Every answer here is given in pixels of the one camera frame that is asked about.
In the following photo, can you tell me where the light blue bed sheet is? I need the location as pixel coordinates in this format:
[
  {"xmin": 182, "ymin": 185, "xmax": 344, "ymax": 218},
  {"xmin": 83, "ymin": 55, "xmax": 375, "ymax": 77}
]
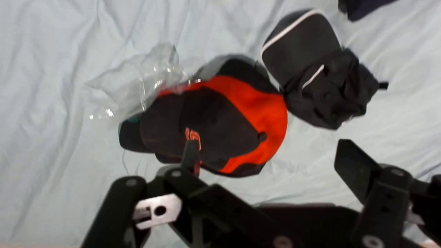
[{"xmin": 0, "ymin": 0, "xmax": 441, "ymax": 248}]

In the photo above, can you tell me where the black cap with white trim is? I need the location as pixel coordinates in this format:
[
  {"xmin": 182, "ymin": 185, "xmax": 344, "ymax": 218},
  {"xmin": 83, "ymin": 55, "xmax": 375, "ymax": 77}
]
[{"xmin": 260, "ymin": 8, "xmax": 390, "ymax": 131}]

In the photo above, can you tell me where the clear plastic bag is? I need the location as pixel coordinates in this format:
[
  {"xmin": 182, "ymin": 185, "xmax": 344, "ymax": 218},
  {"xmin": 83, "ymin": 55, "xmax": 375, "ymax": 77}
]
[{"xmin": 86, "ymin": 41, "xmax": 204, "ymax": 124}]

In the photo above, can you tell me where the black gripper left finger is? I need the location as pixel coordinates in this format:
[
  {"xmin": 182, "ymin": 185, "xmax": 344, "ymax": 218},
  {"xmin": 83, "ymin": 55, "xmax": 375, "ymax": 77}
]
[{"xmin": 82, "ymin": 139, "xmax": 277, "ymax": 248}]

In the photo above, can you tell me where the navy blue cap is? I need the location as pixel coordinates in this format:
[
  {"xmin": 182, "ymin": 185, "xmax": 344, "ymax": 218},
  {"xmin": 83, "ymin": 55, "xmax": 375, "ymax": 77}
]
[{"xmin": 338, "ymin": 0, "xmax": 400, "ymax": 24}]

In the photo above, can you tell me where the black and orange cap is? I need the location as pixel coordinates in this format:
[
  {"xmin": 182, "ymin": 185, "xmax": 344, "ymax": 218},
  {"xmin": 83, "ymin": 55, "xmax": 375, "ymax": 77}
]
[{"xmin": 119, "ymin": 54, "xmax": 277, "ymax": 179}]

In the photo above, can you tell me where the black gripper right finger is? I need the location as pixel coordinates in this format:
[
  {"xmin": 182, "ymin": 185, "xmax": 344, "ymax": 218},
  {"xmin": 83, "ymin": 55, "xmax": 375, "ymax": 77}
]
[{"xmin": 334, "ymin": 138, "xmax": 441, "ymax": 248}]

